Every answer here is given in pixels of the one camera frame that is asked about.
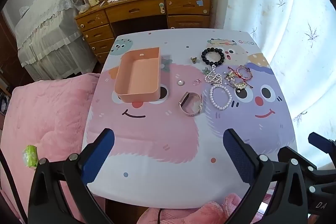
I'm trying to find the pink bangle bracelet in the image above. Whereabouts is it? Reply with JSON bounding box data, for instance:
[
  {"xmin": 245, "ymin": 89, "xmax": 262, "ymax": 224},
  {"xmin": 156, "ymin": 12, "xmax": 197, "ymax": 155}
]
[{"xmin": 178, "ymin": 91, "xmax": 204, "ymax": 117}]

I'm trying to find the white leaf print curtain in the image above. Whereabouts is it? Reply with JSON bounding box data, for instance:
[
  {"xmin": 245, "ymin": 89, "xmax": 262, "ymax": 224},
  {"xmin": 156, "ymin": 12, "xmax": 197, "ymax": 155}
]
[{"xmin": 210, "ymin": 0, "xmax": 336, "ymax": 169}]

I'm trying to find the black bead bracelet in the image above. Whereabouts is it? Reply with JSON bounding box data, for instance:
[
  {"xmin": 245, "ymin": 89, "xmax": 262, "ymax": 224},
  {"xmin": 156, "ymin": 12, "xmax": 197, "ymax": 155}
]
[{"xmin": 201, "ymin": 47, "xmax": 225, "ymax": 66}]

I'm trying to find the white lace cloth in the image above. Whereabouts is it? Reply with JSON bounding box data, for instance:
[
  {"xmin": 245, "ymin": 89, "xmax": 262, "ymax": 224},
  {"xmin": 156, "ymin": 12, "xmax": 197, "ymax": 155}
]
[{"xmin": 14, "ymin": 0, "xmax": 99, "ymax": 81}]

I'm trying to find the pink plastic tray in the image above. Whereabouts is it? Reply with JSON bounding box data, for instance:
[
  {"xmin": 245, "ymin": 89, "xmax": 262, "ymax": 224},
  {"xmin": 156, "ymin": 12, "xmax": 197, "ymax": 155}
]
[{"xmin": 114, "ymin": 47, "xmax": 161, "ymax": 104}]

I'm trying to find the gold rhinestone hair clip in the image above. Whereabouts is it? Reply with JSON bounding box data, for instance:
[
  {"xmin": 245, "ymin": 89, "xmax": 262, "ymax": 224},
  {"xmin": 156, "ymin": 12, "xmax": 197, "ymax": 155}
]
[{"xmin": 224, "ymin": 73, "xmax": 247, "ymax": 90}]

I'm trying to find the clear plastic bag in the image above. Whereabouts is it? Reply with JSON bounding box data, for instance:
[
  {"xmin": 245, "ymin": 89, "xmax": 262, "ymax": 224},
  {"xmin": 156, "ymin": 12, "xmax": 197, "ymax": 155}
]
[{"xmin": 77, "ymin": 2, "xmax": 91, "ymax": 14}]

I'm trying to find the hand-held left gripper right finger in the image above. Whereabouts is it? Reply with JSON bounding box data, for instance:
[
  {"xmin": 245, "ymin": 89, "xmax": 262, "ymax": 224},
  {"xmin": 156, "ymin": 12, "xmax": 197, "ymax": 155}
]
[{"xmin": 223, "ymin": 128, "xmax": 309, "ymax": 224}]

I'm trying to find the large pearl bracelet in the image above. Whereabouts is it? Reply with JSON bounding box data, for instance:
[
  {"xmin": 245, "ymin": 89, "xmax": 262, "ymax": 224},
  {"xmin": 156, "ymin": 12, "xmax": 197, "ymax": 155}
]
[{"xmin": 209, "ymin": 84, "xmax": 233, "ymax": 111}]

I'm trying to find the small tangled pearl bracelet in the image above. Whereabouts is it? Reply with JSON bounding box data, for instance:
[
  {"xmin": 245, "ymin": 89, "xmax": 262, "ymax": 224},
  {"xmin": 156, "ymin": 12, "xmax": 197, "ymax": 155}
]
[{"xmin": 205, "ymin": 64, "xmax": 223, "ymax": 85}]

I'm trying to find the pink fluffy blanket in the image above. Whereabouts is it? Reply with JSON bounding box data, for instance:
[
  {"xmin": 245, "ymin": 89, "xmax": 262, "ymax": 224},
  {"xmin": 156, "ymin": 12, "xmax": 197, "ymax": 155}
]
[{"xmin": 0, "ymin": 73, "xmax": 279, "ymax": 224}]

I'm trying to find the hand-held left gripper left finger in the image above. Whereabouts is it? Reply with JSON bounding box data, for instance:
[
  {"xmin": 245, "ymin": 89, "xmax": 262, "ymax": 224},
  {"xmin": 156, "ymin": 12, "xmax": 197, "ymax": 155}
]
[{"xmin": 28, "ymin": 128, "xmax": 116, "ymax": 224}]

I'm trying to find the wooden desk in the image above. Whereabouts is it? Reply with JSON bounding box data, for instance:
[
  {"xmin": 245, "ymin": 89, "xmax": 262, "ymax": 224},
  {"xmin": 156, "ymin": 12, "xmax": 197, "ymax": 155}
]
[{"xmin": 74, "ymin": 0, "xmax": 213, "ymax": 64}]

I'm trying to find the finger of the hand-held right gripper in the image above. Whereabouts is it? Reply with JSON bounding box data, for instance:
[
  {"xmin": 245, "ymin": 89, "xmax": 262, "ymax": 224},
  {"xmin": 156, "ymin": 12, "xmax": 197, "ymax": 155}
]
[
  {"xmin": 278, "ymin": 147, "xmax": 319, "ymax": 175},
  {"xmin": 308, "ymin": 132, "xmax": 336, "ymax": 156}
]

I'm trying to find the green tissue packet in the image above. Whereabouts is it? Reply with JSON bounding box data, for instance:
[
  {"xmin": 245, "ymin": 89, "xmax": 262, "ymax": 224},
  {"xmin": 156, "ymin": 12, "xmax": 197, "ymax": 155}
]
[{"xmin": 22, "ymin": 145, "xmax": 40, "ymax": 169}]

